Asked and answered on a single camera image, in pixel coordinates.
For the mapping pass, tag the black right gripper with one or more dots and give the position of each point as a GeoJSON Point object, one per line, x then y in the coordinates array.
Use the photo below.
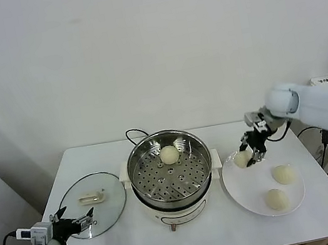
{"type": "Point", "coordinates": [257, 141]}

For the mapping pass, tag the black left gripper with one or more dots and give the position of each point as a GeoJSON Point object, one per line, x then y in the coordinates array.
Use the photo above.
{"type": "Point", "coordinates": [65, 228]}

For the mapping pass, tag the white steamed baozi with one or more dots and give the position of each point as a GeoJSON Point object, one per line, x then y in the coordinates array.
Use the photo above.
{"type": "Point", "coordinates": [169, 155]}
{"type": "Point", "coordinates": [277, 200]}
{"type": "Point", "coordinates": [284, 175]}
{"type": "Point", "coordinates": [241, 160]}

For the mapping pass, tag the round glass pot lid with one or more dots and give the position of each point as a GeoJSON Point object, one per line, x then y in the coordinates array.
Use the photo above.
{"type": "Point", "coordinates": [110, 214]}

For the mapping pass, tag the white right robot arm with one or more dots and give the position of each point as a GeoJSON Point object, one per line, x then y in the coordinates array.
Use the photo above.
{"type": "Point", "coordinates": [323, 107]}

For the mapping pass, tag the perforated steel steamer basket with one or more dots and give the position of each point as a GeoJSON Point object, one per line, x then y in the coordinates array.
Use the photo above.
{"type": "Point", "coordinates": [148, 179]}

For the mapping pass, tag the large white plate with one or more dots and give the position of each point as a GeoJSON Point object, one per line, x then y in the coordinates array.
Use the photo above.
{"type": "Point", "coordinates": [253, 198]}

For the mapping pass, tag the cream electric cooker base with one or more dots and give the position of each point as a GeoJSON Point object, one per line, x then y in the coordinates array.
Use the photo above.
{"type": "Point", "coordinates": [180, 216]}

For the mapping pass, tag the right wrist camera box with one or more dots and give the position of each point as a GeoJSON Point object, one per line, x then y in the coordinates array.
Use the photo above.
{"type": "Point", "coordinates": [255, 119]}

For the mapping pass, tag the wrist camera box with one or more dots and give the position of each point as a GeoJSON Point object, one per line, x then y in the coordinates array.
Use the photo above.
{"type": "Point", "coordinates": [39, 235]}
{"type": "Point", "coordinates": [255, 119]}

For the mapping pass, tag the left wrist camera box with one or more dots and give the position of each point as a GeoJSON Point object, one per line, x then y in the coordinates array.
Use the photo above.
{"type": "Point", "coordinates": [39, 235]}

